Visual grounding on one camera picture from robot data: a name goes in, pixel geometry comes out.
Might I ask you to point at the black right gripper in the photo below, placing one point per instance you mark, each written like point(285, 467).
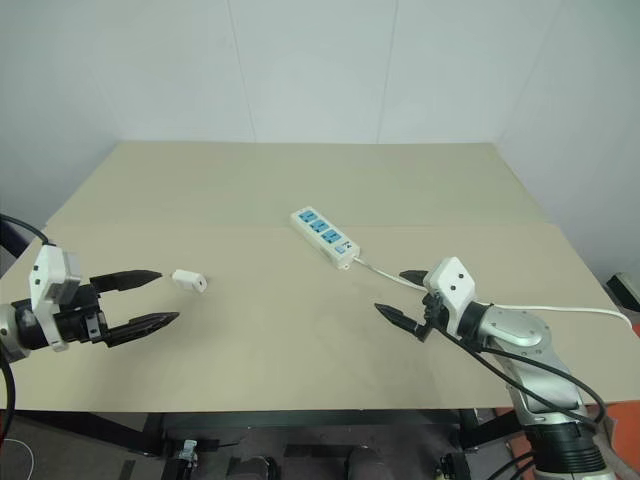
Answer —
point(434, 311)

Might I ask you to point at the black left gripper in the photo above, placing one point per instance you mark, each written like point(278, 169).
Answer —
point(80, 320)

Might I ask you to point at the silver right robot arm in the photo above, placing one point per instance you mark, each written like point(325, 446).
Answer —
point(530, 345)

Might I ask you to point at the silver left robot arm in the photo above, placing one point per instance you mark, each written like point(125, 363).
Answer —
point(11, 332)

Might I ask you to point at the small white plug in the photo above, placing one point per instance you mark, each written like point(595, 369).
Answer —
point(189, 281)

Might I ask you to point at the white power strip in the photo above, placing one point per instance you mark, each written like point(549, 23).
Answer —
point(325, 234)

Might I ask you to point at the small silver clamp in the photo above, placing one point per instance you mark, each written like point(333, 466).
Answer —
point(189, 449)

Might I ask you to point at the dark rounded cylinder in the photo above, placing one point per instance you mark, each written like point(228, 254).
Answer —
point(367, 464)
point(252, 469)

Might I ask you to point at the black grey device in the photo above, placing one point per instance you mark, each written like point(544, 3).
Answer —
point(625, 287)

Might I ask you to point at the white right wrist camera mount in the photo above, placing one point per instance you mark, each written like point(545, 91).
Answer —
point(452, 282)

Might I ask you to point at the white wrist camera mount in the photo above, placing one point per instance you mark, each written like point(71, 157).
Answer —
point(452, 282)
point(47, 272)

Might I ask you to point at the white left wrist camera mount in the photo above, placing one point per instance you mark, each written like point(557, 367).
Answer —
point(47, 272)

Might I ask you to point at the black metal table frame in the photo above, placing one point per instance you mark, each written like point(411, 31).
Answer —
point(300, 420)

